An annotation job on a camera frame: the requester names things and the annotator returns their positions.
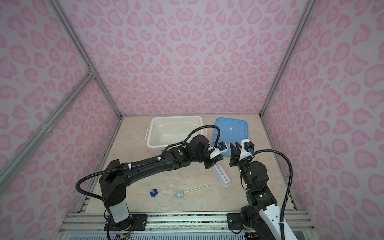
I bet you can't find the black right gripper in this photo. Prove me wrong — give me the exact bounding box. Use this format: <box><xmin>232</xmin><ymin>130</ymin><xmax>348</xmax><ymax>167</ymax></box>
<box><xmin>229</xmin><ymin>142</ymin><xmax>255</xmax><ymax>189</ymax></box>

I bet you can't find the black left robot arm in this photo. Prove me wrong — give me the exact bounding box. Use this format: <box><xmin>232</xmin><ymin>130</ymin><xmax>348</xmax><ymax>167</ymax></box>
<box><xmin>99</xmin><ymin>135</ymin><xmax>228</xmax><ymax>232</ymax></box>

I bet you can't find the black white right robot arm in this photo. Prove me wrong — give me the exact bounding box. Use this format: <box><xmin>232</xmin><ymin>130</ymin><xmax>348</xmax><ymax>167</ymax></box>
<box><xmin>230</xmin><ymin>139</ymin><xmax>297</xmax><ymax>240</ymax></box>

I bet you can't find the white test tube rack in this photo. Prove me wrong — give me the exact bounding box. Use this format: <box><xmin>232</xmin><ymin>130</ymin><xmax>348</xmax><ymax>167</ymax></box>
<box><xmin>213</xmin><ymin>163</ymin><xmax>231</xmax><ymax>189</ymax></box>

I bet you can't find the blue plastic bin lid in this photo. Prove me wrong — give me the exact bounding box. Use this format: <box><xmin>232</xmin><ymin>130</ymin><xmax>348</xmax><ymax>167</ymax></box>
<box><xmin>215</xmin><ymin>118</ymin><xmax>249</xmax><ymax>157</ymax></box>

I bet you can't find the white plastic storage bin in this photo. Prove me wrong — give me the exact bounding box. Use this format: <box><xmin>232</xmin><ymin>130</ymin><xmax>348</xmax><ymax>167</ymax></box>
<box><xmin>146</xmin><ymin>116</ymin><xmax>203</xmax><ymax>151</ymax></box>

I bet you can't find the clear glass petri dish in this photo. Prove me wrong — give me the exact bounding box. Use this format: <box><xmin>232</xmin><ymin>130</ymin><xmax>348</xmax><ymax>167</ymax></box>
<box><xmin>156</xmin><ymin>190</ymin><xmax>174</xmax><ymax>208</ymax></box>

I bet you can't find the small cylinder blue hexagonal base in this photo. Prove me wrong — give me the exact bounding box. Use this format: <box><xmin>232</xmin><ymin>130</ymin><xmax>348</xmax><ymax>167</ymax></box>
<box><xmin>147</xmin><ymin>184</ymin><xmax>158</xmax><ymax>197</ymax></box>

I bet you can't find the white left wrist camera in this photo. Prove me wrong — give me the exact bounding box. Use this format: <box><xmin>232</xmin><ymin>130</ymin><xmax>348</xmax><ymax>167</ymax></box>
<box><xmin>208</xmin><ymin>142</ymin><xmax>229</xmax><ymax>159</ymax></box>

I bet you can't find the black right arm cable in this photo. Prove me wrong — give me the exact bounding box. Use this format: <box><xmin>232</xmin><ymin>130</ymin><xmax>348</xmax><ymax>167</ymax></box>
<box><xmin>251</xmin><ymin>149</ymin><xmax>294</xmax><ymax>240</ymax></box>

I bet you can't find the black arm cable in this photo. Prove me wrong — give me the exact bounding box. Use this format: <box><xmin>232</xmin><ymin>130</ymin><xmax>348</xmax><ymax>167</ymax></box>
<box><xmin>251</xmin><ymin>149</ymin><xmax>294</xmax><ymax>240</ymax></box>
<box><xmin>74</xmin><ymin>124</ymin><xmax>222</xmax><ymax>201</ymax></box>

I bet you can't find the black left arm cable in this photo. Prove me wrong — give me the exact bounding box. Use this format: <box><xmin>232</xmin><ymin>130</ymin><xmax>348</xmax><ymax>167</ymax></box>
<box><xmin>74</xmin><ymin>124</ymin><xmax>222</xmax><ymax>201</ymax></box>

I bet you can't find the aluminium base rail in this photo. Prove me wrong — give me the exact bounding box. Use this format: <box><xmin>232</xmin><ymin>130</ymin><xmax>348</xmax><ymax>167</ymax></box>
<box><xmin>55</xmin><ymin>210</ymin><xmax>319</xmax><ymax>240</ymax></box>

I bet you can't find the diagonal aluminium frame bar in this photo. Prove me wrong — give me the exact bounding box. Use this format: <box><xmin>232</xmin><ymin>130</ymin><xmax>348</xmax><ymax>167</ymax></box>
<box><xmin>1</xmin><ymin>72</ymin><xmax>95</xmax><ymax>193</ymax></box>

